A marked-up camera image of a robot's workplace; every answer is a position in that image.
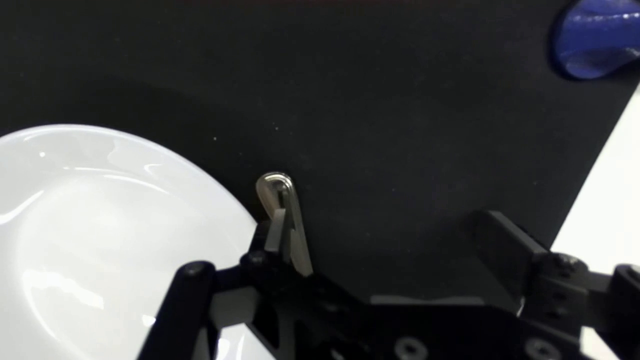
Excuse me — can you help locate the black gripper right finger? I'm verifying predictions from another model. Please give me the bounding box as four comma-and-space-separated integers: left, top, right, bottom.
473, 210, 547, 300

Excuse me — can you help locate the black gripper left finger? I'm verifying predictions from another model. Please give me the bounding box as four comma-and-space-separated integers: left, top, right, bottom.
239, 208, 314, 277

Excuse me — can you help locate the small white plate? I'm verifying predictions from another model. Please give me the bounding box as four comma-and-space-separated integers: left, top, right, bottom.
0, 124, 256, 360

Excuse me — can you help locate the silver metal fork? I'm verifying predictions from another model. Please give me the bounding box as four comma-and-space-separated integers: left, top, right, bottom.
256, 173, 294, 218

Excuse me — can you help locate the black placemat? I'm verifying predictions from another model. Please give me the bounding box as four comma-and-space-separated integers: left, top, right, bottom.
0, 0, 638, 308

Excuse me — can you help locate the blue clamp right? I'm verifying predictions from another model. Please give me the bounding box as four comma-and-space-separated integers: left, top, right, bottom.
549, 0, 640, 81

